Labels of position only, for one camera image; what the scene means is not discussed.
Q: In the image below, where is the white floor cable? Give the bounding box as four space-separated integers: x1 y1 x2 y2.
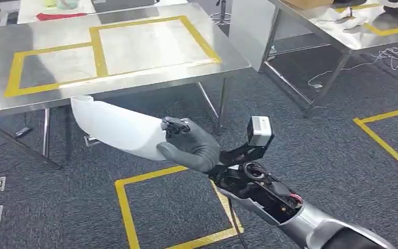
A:
307 46 398 89

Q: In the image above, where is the stainless steel table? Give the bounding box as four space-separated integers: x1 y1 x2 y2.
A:
228 0 398 118
0 3 252 170

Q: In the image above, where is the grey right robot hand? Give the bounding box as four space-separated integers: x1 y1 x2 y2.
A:
156 116 222 173

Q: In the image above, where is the metal stool base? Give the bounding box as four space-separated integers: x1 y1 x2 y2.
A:
208 0 233 26

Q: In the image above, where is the white crumpled sheet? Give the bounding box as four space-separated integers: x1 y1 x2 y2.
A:
308 6 387 31

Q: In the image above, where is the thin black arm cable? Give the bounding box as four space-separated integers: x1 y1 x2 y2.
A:
226 198 248 249

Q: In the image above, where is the white curved plastic shell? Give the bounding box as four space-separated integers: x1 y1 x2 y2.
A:
69 95 168 162

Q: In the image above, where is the white table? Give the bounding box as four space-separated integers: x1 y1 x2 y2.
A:
17 0 189 25

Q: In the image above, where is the red cloth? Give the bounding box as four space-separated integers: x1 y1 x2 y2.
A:
36 12 89 22

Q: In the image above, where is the black power adapter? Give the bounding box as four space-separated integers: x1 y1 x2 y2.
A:
13 127 34 139

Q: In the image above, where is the brown cardboard box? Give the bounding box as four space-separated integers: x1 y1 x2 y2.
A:
281 0 335 10

